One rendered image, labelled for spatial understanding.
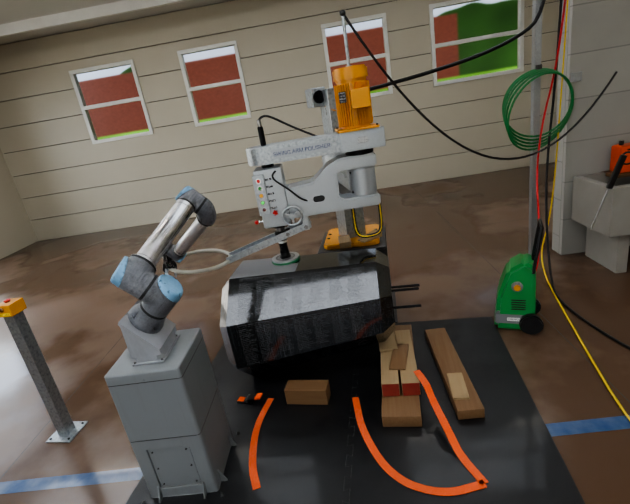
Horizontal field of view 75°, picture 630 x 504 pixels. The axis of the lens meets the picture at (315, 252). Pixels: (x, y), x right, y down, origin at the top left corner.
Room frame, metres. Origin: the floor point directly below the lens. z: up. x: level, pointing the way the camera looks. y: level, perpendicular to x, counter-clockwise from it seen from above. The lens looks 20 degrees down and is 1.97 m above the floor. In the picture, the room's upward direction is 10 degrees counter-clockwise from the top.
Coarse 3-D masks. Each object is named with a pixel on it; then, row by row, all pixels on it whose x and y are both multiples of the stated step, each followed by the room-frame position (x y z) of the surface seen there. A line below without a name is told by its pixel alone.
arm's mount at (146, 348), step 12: (120, 324) 1.86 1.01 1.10; (168, 324) 2.07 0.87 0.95; (132, 336) 1.87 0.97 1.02; (144, 336) 1.88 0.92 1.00; (156, 336) 1.93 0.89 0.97; (168, 336) 1.98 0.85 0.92; (132, 348) 1.87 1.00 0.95; (144, 348) 1.86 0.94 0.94; (156, 348) 1.85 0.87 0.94; (168, 348) 1.95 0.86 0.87; (144, 360) 1.86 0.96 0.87; (156, 360) 1.86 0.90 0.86
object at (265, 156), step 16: (272, 144) 2.97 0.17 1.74; (288, 144) 2.88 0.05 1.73; (304, 144) 2.88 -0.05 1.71; (320, 144) 2.88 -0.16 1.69; (336, 144) 2.88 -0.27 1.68; (352, 144) 2.86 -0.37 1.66; (368, 144) 2.85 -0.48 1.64; (384, 144) 2.85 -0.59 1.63; (256, 160) 2.90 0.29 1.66; (272, 160) 2.89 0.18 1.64; (288, 160) 2.89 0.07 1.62
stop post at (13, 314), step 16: (0, 304) 2.50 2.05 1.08; (16, 304) 2.51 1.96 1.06; (16, 320) 2.49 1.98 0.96; (16, 336) 2.49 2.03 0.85; (32, 336) 2.54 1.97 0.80; (32, 352) 2.50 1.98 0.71; (32, 368) 2.49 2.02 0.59; (48, 368) 2.55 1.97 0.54; (48, 384) 2.51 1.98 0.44; (48, 400) 2.49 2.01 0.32; (64, 416) 2.51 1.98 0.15; (64, 432) 2.48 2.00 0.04
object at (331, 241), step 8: (376, 224) 3.80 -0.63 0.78; (328, 232) 3.81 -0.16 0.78; (336, 232) 3.76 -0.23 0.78; (368, 232) 3.60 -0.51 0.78; (328, 240) 3.57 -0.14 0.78; (336, 240) 3.53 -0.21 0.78; (352, 240) 3.45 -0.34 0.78; (376, 240) 3.36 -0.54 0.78; (328, 248) 3.43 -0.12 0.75; (336, 248) 3.41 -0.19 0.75
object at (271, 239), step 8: (288, 232) 2.94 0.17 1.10; (296, 232) 2.94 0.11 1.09; (256, 240) 3.06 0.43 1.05; (264, 240) 3.05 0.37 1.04; (272, 240) 2.94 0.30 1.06; (280, 240) 2.94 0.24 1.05; (240, 248) 3.06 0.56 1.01; (248, 248) 2.95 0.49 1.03; (256, 248) 2.94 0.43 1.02; (232, 256) 2.95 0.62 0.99; (240, 256) 2.95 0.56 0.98
